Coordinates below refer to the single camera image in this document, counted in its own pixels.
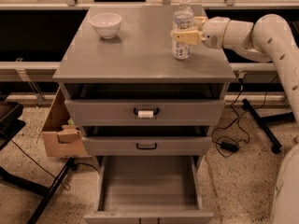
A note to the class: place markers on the grey drawer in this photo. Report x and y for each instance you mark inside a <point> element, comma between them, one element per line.
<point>148,190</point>
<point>146,146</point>
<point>145,112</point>

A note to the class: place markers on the white ceramic bowl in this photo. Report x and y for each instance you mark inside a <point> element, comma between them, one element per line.
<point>107,25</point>

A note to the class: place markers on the black tray left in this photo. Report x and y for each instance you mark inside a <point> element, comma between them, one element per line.
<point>10,123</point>

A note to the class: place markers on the black stand leg right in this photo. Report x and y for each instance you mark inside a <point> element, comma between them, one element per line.
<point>264,121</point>

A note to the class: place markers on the grey bottom drawer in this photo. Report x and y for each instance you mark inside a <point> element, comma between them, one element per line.
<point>148,190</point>

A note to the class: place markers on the clear acrylic bracket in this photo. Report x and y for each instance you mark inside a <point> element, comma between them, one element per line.
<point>40,98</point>

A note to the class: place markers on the black stand base left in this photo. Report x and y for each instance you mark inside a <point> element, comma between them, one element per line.
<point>46,192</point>

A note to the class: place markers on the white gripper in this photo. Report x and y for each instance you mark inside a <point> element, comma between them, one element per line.
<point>215,32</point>

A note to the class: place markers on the grey drawer cabinet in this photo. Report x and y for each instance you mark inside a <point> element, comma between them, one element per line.
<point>138,64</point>

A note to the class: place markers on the grey middle drawer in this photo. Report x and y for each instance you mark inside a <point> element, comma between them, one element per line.
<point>146,146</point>

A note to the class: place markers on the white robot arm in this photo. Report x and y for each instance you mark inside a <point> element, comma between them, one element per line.
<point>269,39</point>

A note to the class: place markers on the clear plastic water bottle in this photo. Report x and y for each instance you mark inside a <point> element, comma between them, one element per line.
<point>183,18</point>

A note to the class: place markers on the brown cardboard box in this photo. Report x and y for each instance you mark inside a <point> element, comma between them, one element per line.
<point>61,138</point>

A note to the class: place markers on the grey top drawer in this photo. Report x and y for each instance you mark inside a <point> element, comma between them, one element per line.
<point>145,112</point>

